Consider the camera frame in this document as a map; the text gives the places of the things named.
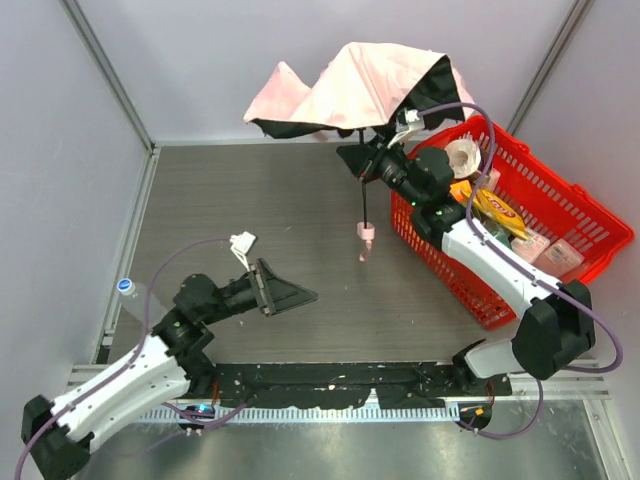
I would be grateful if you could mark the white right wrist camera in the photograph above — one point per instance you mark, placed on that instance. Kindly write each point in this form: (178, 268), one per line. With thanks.
(408, 123)

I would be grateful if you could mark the clear plastic water bottle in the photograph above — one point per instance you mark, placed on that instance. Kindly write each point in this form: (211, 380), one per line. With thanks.
(140, 303)

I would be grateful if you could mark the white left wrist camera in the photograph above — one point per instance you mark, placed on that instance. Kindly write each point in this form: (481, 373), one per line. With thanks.
(240, 245)

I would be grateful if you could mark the pink and black umbrella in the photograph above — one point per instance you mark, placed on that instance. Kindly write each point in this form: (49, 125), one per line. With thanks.
(364, 87)

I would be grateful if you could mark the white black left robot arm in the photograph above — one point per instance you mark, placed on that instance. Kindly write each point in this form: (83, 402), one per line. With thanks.
(60, 434)

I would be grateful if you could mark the dark brown jar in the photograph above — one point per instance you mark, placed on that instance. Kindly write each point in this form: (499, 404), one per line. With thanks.
(491, 178)

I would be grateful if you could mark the yellow Lays chips bag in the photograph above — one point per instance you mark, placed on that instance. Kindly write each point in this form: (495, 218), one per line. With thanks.
(499, 211)

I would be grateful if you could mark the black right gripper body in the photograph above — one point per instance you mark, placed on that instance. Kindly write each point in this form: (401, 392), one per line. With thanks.
(373, 156)

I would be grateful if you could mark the pink packaged item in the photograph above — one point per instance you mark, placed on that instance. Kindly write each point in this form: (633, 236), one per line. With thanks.
(531, 248)

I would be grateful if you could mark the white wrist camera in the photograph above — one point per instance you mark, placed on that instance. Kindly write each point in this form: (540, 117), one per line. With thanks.
(240, 245)
(408, 123)

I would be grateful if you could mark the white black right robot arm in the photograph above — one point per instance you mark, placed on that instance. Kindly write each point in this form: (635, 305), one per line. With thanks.
(555, 323)

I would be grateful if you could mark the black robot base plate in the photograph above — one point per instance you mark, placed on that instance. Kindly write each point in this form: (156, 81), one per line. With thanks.
(338, 386)

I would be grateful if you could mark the red plastic shopping basket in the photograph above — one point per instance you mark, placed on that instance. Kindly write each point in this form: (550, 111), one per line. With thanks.
(549, 205)

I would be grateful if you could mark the clear labelled plastic container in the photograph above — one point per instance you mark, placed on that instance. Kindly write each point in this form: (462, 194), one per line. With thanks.
(559, 259)

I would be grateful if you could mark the green snack packet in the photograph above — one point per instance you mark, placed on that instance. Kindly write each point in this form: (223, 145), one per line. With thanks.
(498, 233)

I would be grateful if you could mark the white slotted cable duct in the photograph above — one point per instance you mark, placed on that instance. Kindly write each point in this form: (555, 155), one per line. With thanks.
(369, 413)

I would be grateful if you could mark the orange snack box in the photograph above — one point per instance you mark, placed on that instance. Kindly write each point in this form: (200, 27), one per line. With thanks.
(461, 191)

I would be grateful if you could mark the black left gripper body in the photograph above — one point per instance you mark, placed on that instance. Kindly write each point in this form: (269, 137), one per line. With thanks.
(261, 290)

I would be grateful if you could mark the toilet paper roll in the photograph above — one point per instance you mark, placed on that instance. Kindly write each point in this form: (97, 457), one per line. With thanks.
(464, 157)

